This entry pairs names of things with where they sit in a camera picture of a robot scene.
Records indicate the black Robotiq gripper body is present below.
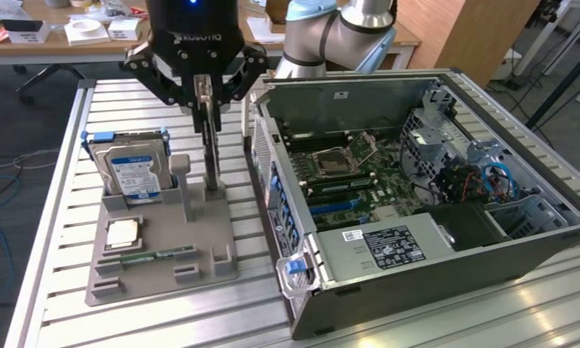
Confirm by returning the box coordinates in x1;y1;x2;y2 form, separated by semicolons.
144;0;246;80

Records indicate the graphics card with metal bracket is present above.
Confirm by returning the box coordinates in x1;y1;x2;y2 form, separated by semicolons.
193;74;225;194

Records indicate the white paper stack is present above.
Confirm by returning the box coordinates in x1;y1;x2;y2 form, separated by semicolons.
246;17;286;46

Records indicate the small white labelled box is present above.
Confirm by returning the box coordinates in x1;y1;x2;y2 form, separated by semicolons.
106;18;142;41

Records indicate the brown cardboard box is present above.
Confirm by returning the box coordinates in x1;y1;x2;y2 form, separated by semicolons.
264;0;292;25

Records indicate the white box with tape roll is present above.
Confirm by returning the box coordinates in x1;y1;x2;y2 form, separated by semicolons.
62;19;112;47

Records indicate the wooden desk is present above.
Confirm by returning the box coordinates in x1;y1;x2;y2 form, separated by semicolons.
0;0;423;79

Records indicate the black office chair base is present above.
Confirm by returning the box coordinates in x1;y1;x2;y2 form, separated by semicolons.
12;63;89;107

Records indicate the hard disk in blue caddy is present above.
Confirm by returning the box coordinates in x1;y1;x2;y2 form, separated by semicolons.
78;126;172;207

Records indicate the CPU socket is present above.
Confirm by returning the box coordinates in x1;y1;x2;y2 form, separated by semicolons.
310;148;357;179

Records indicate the small black device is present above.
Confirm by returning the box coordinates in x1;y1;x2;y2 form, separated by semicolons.
2;19;45;33

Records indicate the installed RAM stick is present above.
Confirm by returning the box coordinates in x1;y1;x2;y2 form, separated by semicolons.
302;172;377;194

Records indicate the blue expansion slot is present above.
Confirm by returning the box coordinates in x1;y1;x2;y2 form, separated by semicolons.
308;200;357;216

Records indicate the grey plastic parts rack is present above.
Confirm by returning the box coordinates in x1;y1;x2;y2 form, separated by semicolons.
85;152;240;308

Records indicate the silver perforated drive cage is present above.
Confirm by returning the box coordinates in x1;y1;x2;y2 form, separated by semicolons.
399;107;471;175

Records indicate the green motherboard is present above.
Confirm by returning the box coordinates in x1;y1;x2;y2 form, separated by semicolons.
282;123;432;233

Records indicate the CPU chip with metal lid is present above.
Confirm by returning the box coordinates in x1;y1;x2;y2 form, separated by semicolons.
105;220;140;250

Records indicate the wooden cabinet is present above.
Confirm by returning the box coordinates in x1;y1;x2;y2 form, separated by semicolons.
395;0;543;88

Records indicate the green RAM stick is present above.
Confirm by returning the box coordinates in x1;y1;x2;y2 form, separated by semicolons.
98;246;194;265

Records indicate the grey power supply unit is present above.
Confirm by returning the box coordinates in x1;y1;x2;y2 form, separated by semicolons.
316;212;453;282

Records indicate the black slanted pole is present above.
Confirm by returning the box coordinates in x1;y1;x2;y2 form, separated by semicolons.
525;43;580;130

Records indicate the open grey PC case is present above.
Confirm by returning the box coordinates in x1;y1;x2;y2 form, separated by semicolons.
241;68;580;341

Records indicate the silver disk bay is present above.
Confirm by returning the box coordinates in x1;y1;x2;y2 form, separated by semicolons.
483;194;571;241

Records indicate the white floor cable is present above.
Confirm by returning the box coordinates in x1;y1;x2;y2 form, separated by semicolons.
0;146;60;170

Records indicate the red power wire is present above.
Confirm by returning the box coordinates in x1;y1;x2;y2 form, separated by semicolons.
457;170;480;201

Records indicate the blue data wire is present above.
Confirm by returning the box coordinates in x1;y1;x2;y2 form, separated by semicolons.
480;161;519;204

